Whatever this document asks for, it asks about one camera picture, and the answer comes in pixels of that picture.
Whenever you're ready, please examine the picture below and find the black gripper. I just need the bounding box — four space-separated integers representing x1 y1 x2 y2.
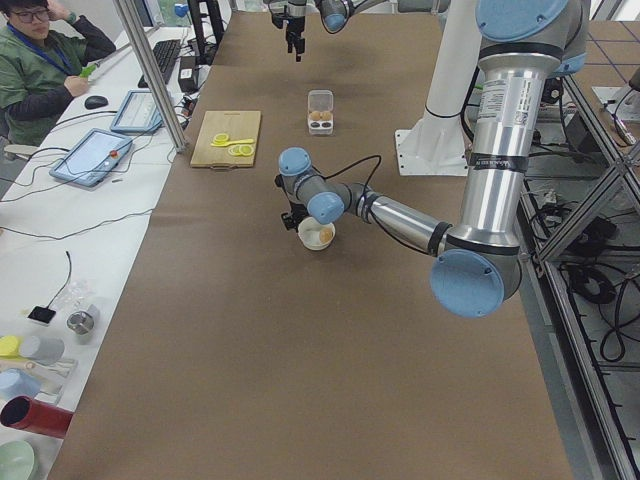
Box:
286 16 305 62

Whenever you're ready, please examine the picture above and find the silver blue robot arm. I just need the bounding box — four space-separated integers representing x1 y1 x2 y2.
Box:
268 0 382 62
275 1 587 318

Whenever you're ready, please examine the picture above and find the clear plastic egg box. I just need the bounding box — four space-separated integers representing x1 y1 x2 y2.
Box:
307 89 334 136

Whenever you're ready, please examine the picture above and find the black power adapter box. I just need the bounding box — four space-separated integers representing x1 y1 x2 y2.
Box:
178 56 199 93

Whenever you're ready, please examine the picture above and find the black monitor stand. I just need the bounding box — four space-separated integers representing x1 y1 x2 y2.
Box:
187 0 225 66

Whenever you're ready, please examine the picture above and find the bamboo cutting board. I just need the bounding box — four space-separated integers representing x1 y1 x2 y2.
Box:
190 110 262 169

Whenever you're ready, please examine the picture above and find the yellow plastic knife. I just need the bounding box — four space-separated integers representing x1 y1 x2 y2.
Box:
210 138 254 147

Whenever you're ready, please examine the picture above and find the lemon slice single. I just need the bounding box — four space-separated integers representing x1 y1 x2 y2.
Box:
211 133 230 146

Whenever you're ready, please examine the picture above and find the black keyboard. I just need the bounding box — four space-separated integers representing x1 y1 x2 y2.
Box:
152 39 181 84

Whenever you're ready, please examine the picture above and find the far blue teach pendant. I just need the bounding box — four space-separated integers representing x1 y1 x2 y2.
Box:
110 89 162 135

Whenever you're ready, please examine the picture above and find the blue teach pendant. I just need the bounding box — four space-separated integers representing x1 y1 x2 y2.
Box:
110 89 162 135
49 128 133 187

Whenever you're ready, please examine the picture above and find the white bowl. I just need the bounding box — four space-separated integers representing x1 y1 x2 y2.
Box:
297 216 335 251

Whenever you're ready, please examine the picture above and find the black computer mouse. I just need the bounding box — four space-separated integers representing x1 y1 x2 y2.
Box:
84 95 109 110

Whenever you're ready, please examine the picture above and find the near blue teach pendant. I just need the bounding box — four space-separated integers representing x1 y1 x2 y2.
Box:
49 128 133 187

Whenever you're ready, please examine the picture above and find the person in green jacket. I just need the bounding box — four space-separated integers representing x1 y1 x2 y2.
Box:
1 1 116 146

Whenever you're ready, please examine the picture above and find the steel cylinder cup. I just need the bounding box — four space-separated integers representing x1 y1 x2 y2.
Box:
66 304 100 335

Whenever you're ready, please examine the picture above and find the small black square device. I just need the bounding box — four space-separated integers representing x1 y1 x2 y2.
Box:
27 306 56 325

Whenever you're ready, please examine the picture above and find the grey cup lying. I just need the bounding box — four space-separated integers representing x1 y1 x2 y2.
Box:
19 336 65 365

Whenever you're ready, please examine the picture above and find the yellow cup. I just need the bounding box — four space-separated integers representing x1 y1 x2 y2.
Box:
0 335 22 358

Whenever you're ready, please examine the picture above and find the red cylinder tube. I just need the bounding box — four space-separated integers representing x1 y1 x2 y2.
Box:
1 396 74 439

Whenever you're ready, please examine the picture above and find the green bowl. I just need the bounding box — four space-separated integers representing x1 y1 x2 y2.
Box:
0 440 36 480

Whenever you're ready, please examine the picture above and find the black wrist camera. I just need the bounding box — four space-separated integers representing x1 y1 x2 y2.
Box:
281 212 298 231
268 1 287 29

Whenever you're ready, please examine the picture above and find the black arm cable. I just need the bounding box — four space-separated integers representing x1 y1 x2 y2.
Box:
319 154 383 201

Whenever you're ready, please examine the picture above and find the aluminium frame post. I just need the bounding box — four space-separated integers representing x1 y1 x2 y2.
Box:
113 0 187 153

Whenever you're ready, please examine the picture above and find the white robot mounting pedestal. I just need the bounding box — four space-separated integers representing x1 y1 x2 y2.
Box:
396 0 481 176

